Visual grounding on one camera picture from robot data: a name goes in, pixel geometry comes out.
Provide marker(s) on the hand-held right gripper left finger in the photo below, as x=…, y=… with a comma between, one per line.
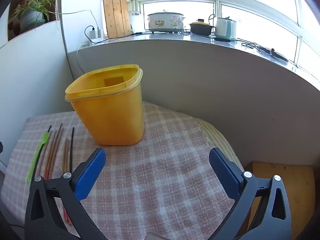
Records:
x=87, y=177

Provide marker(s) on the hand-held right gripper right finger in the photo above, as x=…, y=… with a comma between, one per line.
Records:
x=226, y=175

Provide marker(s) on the black chopstick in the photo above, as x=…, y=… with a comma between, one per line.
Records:
x=72, y=150

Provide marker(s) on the green plastic utensil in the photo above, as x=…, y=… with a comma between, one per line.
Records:
x=38, y=151

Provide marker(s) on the yellow plastic container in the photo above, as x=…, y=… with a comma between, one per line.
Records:
x=112, y=120

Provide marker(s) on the striped yellow cloth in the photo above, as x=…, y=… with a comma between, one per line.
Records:
x=220, y=140

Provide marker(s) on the wooden stool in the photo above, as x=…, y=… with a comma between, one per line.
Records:
x=287, y=170

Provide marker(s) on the pink checkered cloth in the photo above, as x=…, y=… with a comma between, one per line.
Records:
x=162, y=180

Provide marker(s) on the white cabinet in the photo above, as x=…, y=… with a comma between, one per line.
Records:
x=32, y=80

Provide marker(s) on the black tool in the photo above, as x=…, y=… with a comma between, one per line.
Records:
x=278, y=55

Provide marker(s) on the pale green electric kettle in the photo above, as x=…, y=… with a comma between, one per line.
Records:
x=225, y=28

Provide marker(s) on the dark pot with yellow lid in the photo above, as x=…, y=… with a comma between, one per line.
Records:
x=201, y=28

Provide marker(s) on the floral white slow cooker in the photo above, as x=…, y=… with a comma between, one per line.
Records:
x=165, y=21

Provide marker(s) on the wooden board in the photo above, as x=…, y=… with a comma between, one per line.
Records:
x=116, y=12

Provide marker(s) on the white window frame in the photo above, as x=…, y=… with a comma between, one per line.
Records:
x=217, y=2

